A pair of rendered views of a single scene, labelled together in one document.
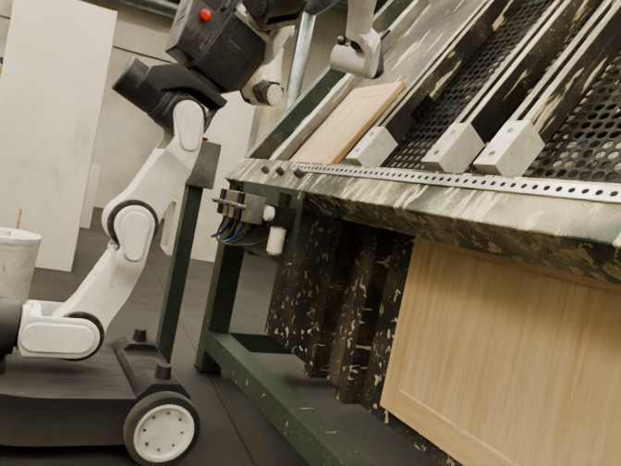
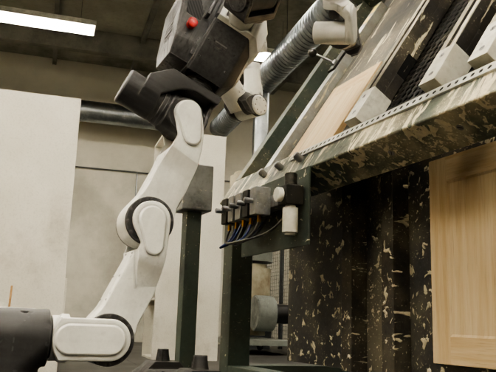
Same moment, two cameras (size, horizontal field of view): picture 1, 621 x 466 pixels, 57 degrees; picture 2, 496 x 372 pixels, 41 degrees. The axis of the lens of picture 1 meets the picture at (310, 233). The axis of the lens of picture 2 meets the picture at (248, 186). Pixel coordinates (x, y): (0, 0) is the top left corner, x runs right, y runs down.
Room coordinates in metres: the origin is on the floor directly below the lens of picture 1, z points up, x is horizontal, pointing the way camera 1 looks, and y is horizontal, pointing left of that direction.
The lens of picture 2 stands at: (-0.23, 0.06, 0.34)
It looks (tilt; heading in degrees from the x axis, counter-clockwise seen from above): 12 degrees up; 5
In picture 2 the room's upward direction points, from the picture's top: 2 degrees clockwise
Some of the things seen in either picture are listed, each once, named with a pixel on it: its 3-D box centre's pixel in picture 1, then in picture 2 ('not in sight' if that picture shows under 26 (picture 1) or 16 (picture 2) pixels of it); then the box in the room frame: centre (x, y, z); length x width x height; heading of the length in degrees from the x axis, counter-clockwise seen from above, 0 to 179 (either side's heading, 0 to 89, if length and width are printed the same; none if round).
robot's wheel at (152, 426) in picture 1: (162, 429); not in sight; (1.50, 0.29, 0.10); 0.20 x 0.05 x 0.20; 118
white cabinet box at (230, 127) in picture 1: (210, 157); (184, 246); (5.87, 1.17, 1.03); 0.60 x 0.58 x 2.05; 22
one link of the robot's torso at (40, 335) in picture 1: (58, 328); (86, 338); (1.61, 0.65, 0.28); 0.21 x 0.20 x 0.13; 118
